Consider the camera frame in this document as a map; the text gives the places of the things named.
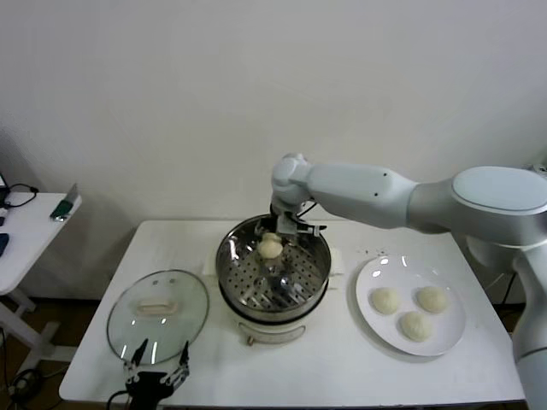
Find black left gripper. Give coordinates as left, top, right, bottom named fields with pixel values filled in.
left=122, top=338, right=191, bottom=410

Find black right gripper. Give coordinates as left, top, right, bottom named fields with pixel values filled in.
left=255, top=202, right=303, bottom=265

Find white steamed baozi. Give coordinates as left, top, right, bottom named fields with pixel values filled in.
left=416, top=285, right=450, bottom=314
left=399, top=311, right=433, bottom=343
left=256, top=232, right=284, bottom=261
left=369, top=286, right=401, bottom=316

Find round glass pot lid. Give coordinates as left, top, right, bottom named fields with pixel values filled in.
left=106, top=269, right=210, bottom=367

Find perforated steel steamer basket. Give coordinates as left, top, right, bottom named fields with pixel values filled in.
left=215, top=214, right=332, bottom=324

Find cream electric cooker pot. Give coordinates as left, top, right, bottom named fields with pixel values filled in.
left=200, top=247, right=346, bottom=347

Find round white plate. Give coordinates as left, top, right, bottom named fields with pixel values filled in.
left=355, top=255, right=467, bottom=358

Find green and silver object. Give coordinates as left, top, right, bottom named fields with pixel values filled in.
left=50, top=183, right=83, bottom=222

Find white side table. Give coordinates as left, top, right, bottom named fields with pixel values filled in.
left=0, top=192, right=83, bottom=372

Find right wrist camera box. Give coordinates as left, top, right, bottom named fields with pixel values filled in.
left=292, top=215, right=328, bottom=238

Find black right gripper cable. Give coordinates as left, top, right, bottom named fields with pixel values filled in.
left=297, top=198, right=320, bottom=219

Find tangled floor cables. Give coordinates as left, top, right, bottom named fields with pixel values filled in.
left=0, top=328, right=48, bottom=405

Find thin black desk cable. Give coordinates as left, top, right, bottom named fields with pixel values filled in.
left=0, top=183, right=40, bottom=210

